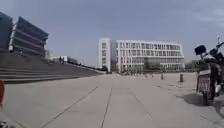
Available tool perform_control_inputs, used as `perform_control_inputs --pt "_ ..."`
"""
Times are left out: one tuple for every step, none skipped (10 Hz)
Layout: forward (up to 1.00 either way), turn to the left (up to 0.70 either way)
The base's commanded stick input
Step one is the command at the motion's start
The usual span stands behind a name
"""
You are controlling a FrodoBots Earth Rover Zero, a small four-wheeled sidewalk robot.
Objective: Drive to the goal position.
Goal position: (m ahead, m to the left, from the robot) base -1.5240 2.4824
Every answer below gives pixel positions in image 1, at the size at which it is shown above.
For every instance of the white many-windowed building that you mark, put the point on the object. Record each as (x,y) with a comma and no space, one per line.
(146,55)

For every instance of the grey concrete slab pavement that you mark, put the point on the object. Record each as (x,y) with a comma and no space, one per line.
(110,100)

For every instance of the low white building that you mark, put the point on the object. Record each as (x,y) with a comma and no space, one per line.
(68,60)

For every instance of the dark bollard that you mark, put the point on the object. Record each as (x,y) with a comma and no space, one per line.
(181,78)
(162,76)

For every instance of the group of people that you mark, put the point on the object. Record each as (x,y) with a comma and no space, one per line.
(61,60)

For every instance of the dark wide stone steps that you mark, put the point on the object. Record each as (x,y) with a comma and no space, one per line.
(40,70)

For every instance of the dark glass building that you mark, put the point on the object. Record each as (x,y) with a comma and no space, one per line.
(30,40)

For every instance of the parked motor scooter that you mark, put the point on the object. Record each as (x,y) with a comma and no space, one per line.
(208,76)

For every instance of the robot's own part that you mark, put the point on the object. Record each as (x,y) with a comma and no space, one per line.
(1,91)

